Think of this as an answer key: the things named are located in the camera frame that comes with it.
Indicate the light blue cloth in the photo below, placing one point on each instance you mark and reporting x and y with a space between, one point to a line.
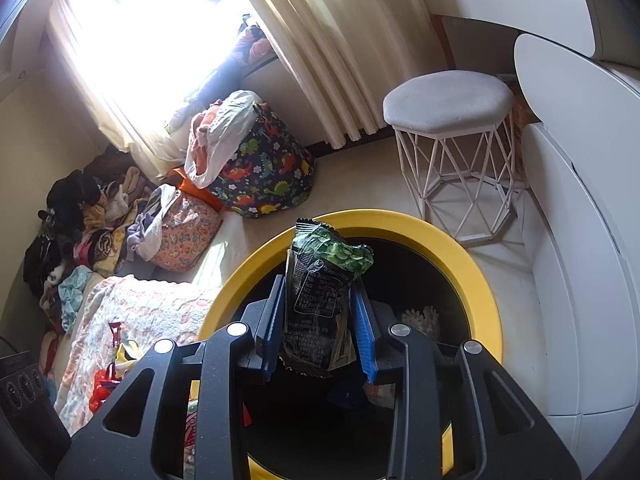
75 295

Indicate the orange white printed blanket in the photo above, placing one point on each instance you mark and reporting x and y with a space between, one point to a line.
150 305

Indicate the white dressing table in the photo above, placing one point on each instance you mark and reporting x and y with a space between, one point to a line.
525 5

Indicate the pile of mixed clothes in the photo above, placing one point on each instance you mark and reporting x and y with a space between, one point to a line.
85 210

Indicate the cream curtain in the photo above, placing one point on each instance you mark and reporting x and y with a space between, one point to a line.
115 110
325 50

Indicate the red candy wrappers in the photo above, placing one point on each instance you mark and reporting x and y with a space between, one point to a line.
105 387

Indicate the clothes on window ledge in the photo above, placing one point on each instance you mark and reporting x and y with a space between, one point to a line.
240 65

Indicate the black green snack packet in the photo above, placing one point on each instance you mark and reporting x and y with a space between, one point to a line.
320 285

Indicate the pink red cloth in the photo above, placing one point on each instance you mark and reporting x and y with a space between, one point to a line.
50 352

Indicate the dinosaur print laundry hamper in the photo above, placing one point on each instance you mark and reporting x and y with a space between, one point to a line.
270 170

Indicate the black yellow rim trash can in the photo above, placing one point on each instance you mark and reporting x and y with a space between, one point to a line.
450 260

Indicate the pink patterned fabric bag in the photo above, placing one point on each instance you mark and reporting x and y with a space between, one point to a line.
187 232

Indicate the white plastic bag of clothes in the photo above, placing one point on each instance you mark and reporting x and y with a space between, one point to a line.
225 130

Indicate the blue wrapper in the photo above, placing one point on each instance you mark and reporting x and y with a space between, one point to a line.
347 396

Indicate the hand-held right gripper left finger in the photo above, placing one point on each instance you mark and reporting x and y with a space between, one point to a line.
274 320

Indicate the yellow wrapper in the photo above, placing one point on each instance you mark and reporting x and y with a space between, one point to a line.
127 352

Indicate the purple white cloth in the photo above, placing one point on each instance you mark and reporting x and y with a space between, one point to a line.
150 225

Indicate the white printed plastic bag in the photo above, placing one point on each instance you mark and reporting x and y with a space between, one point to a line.
377 392

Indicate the white foam net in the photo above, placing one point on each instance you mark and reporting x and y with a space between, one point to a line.
420 319

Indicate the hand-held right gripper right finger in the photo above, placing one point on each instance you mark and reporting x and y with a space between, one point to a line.
365 340

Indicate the orange bag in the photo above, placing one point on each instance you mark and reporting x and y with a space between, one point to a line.
192 190

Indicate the dark red snack wrapper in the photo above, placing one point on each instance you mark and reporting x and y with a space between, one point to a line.
115 334

